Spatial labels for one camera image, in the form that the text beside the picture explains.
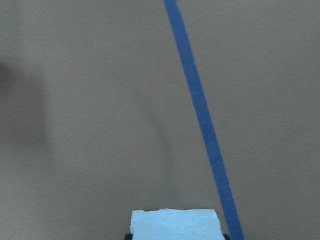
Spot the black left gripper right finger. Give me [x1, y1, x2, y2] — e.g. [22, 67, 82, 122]
[223, 234, 231, 240]

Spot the light blue block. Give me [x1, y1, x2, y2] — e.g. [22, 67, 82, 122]
[130, 208, 225, 240]

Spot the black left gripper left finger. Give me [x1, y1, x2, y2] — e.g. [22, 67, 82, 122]
[124, 234, 133, 240]

